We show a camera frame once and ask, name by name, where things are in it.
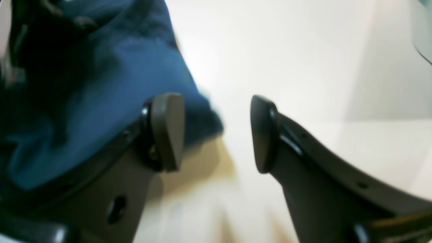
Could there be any navy blue t-shirt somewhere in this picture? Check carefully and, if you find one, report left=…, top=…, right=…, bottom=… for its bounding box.
left=1, top=0, right=223, bottom=197

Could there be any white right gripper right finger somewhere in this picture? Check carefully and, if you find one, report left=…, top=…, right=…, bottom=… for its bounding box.
left=250, top=95, right=432, bottom=243

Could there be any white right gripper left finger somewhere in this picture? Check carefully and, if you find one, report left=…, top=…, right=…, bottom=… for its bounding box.
left=1, top=93, right=185, bottom=243

